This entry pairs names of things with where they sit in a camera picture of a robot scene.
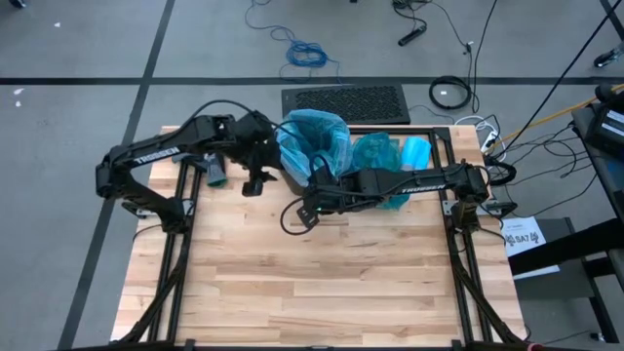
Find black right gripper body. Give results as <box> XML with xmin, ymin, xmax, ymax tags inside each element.
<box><xmin>301</xmin><ymin>167</ymin><xmax>358</xmax><ymax>215</ymax></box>

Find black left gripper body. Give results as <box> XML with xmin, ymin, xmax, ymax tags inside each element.
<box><xmin>228</xmin><ymin>110</ymin><xmax>285</xmax><ymax>173</ymax></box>

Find light blue trash bag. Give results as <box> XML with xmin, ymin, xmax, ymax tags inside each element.
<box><xmin>275</xmin><ymin>108</ymin><xmax>353</xmax><ymax>189</ymax></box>

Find teal bag-lined trash bin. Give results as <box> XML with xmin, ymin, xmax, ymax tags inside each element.
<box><xmin>350</xmin><ymin>131</ymin><xmax>411</xmax><ymax>212</ymax></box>

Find black plastic trash bin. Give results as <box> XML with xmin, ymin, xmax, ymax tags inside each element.
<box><xmin>285</xmin><ymin>168</ymin><xmax>313</xmax><ymax>197</ymax></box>

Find folded light blue trash bags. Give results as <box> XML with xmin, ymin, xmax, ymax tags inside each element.
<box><xmin>400</xmin><ymin>136</ymin><xmax>433</xmax><ymax>172</ymax></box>

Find grey fabric glove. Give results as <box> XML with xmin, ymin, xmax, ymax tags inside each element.
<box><xmin>171</xmin><ymin>152</ymin><xmax>206</xmax><ymax>166</ymax></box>

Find black perforated floor mat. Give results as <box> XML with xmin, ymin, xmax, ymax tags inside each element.
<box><xmin>281</xmin><ymin>83</ymin><xmax>411</xmax><ymax>126</ymax></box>

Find black power strip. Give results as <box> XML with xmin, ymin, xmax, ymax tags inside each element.
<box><xmin>397</xmin><ymin>23</ymin><xmax>428</xmax><ymax>48</ymax></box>

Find white printed paper sign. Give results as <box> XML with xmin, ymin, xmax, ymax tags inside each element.
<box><xmin>499</xmin><ymin>215</ymin><xmax>547</xmax><ymax>258</ymax></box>

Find black stand beam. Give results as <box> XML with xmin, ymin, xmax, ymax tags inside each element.
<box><xmin>506</xmin><ymin>217</ymin><xmax>624</xmax><ymax>278</ymax></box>

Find grey side table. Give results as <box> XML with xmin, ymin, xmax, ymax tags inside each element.
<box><xmin>511</xmin><ymin>216</ymin><xmax>615</xmax><ymax>301</ymax></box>

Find black box device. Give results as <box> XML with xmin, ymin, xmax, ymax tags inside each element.
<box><xmin>583</xmin><ymin>104</ymin><xmax>624</xmax><ymax>158</ymax></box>

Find dark side desk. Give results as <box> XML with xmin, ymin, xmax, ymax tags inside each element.
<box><xmin>569</xmin><ymin>101</ymin><xmax>624</xmax><ymax>225</ymax></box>

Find grey black stand foot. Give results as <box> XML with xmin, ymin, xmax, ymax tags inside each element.
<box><xmin>592</xmin><ymin>42</ymin><xmax>624</xmax><ymax>69</ymax></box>

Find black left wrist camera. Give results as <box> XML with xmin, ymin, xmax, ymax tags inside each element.
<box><xmin>242</xmin><ymin>178</ymin><xmax>265</xmax><ymax>198</ymax></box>

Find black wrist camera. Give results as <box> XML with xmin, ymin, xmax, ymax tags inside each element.
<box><xmin>242</xmin><ymin>178</ymin><xmax>265</xmax><ymax>198</ymax></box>
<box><xmin>296</xmin><ymin>205</ymin><xmax>322</xmax><ymax>230</ymax></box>

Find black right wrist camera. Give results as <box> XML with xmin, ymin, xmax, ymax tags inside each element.
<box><xmin>296</xmin><ymin>205</ymin><xmax>322</xmax><ymax>230</ymax></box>

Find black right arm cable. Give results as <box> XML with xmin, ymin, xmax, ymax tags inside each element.
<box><xmin>278</xmin><ymin>196</ymin><xmax>314</xmax><ymax>237</ymax></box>

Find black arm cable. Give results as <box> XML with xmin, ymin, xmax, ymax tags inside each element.
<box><xmin>278</xmin><ymin>196</ymin><xmax>314</xmax><ymax>237</ymax></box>
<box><xmin>187</xmin><ymin>98</ymin><xmax>294</xmax><ymax>143</ymax></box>

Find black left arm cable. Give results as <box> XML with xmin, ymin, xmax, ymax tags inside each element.
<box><xmin>187</xmin><ymin>98</ymin><xmax>294</xmax><ymax>143</ymax></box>

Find blue coiled cable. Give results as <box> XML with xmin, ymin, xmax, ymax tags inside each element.
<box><xmin>243</xmin><ymin>0</ymin><xmax>342</xmax><ymax>84</ymax></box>

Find black coiled cable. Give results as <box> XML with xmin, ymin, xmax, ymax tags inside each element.
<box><xmin>427</xmin><ymin>74</ymin><xmax>473</xmax><ymax>111</ymax></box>

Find black looped cable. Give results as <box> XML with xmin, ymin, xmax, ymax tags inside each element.
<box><xmin>484</xmin><ymin>154</ymin><xmax>518</xmax><ymax>188</ymax></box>

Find yellow cable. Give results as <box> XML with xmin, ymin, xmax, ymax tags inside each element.
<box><xmin>499</xmin><ymin>82</ymin><xmax>624</xmax><ymax>142</ymax></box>

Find long black diagonal cable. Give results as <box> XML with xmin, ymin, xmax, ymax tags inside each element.
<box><xmin>489</xmin><ymin>7</ymin><xmax>624</xmax><ymax>160</ymax></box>

